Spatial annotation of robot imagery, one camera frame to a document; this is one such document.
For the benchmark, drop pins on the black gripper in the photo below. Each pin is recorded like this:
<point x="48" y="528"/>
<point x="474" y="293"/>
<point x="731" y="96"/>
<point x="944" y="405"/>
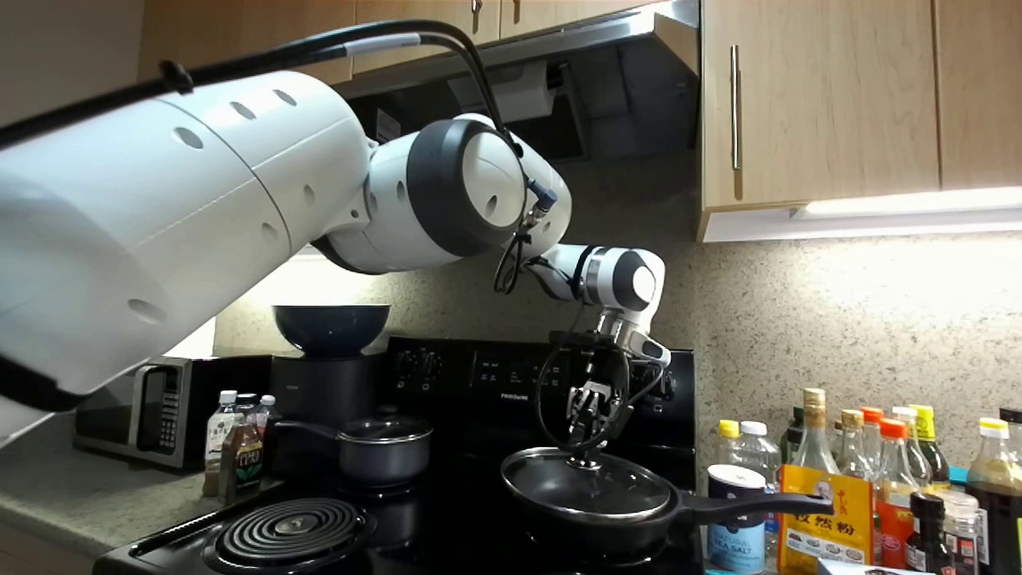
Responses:
<point x="618" y="365"/>

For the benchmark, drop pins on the clear glass pan lid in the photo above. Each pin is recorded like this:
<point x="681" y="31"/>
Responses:
<point x="597" y="487"/>

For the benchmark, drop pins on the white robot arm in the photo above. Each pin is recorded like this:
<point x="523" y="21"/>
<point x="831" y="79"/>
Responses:
<point x="129" y="229"/>

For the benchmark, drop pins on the black frying pan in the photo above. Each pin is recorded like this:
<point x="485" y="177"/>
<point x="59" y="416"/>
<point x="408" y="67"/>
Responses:
<point x="643" y="539"/>

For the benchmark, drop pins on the black electric stove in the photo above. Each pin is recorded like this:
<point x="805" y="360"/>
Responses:
<point x="457" y="519"/>

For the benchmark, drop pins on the clear bottle white cap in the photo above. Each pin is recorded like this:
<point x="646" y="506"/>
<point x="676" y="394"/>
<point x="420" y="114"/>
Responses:
<point x="757" y="450"/>

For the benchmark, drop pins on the blue labelled can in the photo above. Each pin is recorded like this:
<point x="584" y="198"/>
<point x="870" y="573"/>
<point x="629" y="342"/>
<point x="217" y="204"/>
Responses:
<point x="734" y="545"/>

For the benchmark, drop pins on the small black lidded saucepan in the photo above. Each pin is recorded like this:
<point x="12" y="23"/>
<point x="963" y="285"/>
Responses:
<point x="362" y="450"/>

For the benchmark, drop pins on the tall brown cap bottle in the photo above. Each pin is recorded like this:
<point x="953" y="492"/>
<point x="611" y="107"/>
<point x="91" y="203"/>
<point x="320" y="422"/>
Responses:
<point x="816" y="441"/>

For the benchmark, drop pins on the black countertop appliance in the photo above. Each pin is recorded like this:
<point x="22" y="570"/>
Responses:
<point x="314" y="396"/>

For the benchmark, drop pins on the yellow box of seasoning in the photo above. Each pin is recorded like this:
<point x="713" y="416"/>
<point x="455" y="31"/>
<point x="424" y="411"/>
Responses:
<point x="840" y="534"/>

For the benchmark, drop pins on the blue bowl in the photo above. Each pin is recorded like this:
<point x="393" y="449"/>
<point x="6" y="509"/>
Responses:
<point x="331" y="329"/>

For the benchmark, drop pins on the orange cap sauce bottle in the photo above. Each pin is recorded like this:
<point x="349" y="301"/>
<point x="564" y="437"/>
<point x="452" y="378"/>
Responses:
<point x="891" y="502"/>

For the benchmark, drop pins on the front left coil burner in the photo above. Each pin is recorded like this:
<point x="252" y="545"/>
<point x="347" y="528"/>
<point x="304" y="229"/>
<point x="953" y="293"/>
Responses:
<point x="287" y="539"/>

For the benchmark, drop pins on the stainless range hood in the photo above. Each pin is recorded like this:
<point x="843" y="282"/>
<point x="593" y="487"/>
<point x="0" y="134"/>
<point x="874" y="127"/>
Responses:
<point x="609" y="88"/>

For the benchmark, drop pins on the wooden upper cabinet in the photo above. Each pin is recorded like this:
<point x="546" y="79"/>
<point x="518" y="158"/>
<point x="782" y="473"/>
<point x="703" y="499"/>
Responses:
<point x="861" y="118"/>

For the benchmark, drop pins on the small sauce bottle white cap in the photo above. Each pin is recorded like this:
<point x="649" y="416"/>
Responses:
<point x="217" y="430"/>

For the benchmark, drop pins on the yellow cap oil bottle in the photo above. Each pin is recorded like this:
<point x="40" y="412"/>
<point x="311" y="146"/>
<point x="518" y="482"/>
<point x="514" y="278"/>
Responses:
<point x="995" y="466"/>

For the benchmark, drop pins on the silver microwave oven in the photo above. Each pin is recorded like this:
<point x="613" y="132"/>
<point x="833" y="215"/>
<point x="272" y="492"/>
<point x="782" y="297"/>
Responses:
<point x="158" y="412"/>

